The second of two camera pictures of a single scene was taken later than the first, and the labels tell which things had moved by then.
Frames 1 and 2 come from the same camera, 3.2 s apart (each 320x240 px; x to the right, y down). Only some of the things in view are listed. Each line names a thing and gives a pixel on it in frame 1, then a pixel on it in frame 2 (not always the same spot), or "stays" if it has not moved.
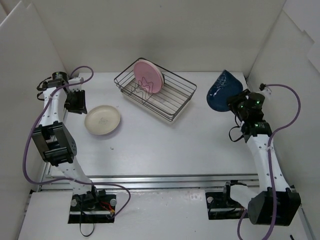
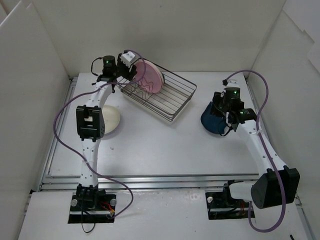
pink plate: x=148 y=76 stays
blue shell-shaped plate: x=224 y=86 to x=213 y=123
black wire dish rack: x=162 y=92 stays
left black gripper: x=77 y=100 to x=129 y=72
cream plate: x=162 y=73 stays
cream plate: x=102 y=120 stays
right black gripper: x=235 y=100 to x=216 y=103
